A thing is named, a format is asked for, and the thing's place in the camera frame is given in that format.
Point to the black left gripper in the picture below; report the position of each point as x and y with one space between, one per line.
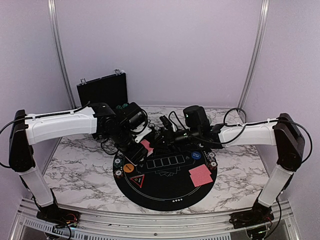
136 155

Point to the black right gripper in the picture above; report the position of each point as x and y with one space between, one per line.
166 137

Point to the red playing card deck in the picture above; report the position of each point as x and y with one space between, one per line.
143 143

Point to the orange big blind button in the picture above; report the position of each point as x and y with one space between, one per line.
128 168

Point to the green 50 chip stack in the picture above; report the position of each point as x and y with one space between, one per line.
117 163

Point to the red triangular all-in marker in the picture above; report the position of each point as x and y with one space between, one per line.
138 180

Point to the blue small blind button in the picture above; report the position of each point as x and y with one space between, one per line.
196 155

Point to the red card dealt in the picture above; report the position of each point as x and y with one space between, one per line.
202 169
199 179

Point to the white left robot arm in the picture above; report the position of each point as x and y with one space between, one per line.
28 130

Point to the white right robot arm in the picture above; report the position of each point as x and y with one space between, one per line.
242 172

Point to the round black poker mat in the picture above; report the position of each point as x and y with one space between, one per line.
167 183

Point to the black poker chip case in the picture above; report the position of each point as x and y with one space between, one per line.
110 89

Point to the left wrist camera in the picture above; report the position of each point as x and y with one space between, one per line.
135 120

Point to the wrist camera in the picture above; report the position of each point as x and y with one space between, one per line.
135 120
196 120

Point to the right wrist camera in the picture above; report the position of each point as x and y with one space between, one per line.
196 120

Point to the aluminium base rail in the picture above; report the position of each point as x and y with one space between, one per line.
108 225

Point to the right aluminium frame post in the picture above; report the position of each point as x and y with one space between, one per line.
258 42

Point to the aluminium frame post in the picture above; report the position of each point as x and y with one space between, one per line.
258 42
59 51

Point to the left aluminium frame post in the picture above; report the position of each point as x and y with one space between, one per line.
59 51

